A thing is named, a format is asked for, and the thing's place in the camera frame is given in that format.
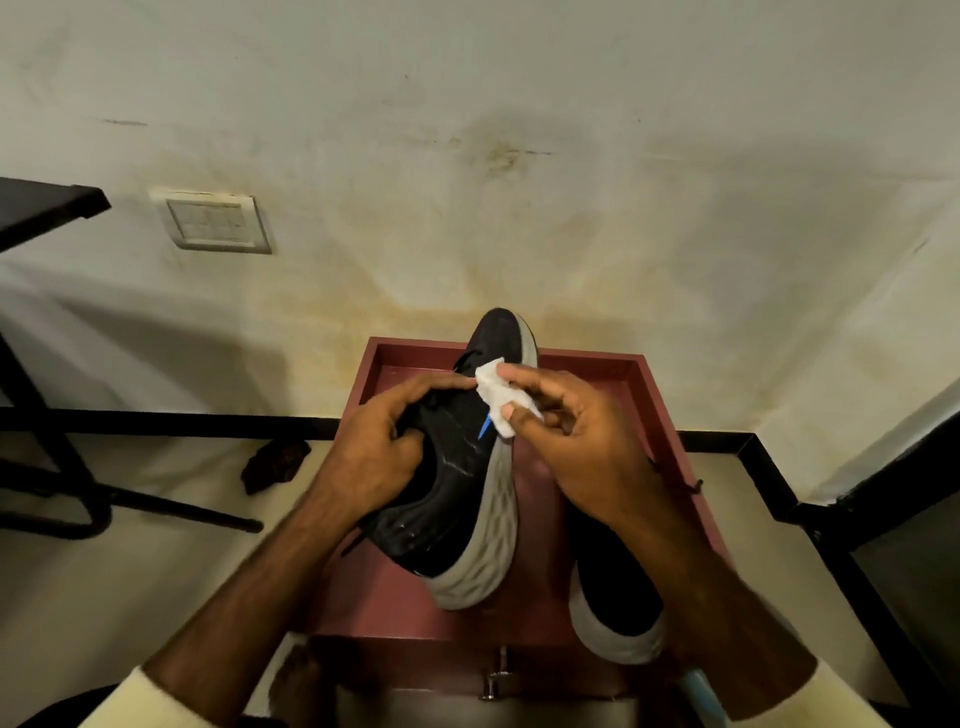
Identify person's left hand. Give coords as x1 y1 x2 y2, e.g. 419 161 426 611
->
318 372 478 528

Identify person's right hand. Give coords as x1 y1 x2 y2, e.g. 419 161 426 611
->
495 363 682 538

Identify white tissue wipe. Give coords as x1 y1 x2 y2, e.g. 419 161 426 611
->
474 357 543 440

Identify black sneaker with blue mark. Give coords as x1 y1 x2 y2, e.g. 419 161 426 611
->
341 307 540 611

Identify person's left forearm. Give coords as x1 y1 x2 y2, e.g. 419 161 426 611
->
141 480 363 728

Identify person's right forearm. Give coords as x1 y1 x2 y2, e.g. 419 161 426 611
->
618 513 820 723

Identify dark crumpled cloth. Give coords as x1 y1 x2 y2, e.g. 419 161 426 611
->
240 438 312 497

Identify maroon wooden box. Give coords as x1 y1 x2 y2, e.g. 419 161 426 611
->
303 336 735 700

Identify black sneaker with grey sole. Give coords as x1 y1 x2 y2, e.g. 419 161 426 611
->
565 501 670 667

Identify black baseboard strip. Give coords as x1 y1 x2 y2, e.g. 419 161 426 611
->
0 407 804 526

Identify metal box latch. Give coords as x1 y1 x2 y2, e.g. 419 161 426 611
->
478 645 517 703

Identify person's bare foot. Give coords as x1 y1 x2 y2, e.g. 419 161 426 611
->
268 643 340 728

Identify light blue object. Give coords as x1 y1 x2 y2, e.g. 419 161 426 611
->
677 666 730 728

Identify cream left sleeve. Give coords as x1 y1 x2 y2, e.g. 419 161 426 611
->
78 666 220 728

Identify cream sleeve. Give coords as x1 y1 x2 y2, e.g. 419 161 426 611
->
78 666 220 728
735 658 895 728

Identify cream right sleeve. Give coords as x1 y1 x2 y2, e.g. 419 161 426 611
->
735 658 895 728

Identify white wall switch plate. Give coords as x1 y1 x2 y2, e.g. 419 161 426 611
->
148 186 273 255

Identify dark door frame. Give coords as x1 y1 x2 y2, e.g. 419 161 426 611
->
787 408 960 728

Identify black metal frame table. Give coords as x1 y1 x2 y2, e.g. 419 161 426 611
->
0 176 265 543

